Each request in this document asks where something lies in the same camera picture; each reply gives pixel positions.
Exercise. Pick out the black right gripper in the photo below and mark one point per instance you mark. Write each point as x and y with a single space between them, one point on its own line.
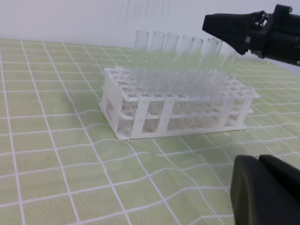
274 36

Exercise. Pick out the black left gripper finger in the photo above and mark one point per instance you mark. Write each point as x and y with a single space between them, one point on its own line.
265 191

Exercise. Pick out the clear glass test tube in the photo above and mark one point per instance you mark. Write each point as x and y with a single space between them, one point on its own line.
224 70

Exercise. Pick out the clear tube far left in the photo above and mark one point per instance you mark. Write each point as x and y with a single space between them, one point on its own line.
139 59

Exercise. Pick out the white plastic test tube rack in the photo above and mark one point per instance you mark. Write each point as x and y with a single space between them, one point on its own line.
137 116

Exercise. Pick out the green checked tablecloth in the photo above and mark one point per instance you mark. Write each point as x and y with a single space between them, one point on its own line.
60 163

